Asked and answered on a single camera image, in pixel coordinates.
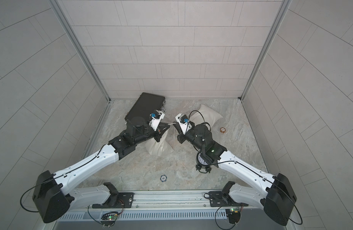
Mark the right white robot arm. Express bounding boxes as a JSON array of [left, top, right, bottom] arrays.
[[174, 123, 297, 226]]

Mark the left circuit board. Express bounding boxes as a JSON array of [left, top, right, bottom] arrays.
[[100, 211, 120, 228]]

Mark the aluminium mounting rail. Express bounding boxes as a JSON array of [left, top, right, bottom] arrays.
[[49, 189, 289, 222]]

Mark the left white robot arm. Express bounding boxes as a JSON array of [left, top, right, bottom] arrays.
[[32, 117, 170, 223]]

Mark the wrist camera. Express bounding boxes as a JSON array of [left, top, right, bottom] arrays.
[[175, 114, 192, 135], [149, 110, 165, 131]]

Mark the right circuit board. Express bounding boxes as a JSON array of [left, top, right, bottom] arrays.
[[225, 209, 241, 225]]

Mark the cream cloth bag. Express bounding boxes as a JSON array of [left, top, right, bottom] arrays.
[[145, 130, 174, 156], [190, 104, 222, 127]]

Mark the circuit board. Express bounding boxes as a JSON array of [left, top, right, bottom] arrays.
[[225, 209, 241, 225], [100, 211, 120, 228]]

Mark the black briefcase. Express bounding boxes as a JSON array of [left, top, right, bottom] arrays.
[[125, 92, 166, 122]]

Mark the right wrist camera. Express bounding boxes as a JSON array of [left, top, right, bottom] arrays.
[[175, 114, 192, 135]]

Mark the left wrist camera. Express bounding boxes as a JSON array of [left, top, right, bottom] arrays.
[[149, 110, 165, 131]]

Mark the blue poker chip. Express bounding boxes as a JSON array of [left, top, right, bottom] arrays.
[[160, 175, 167, 182]]

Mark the black alarm clock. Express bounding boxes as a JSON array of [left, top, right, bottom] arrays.
[[195, 150, 213, 174]]

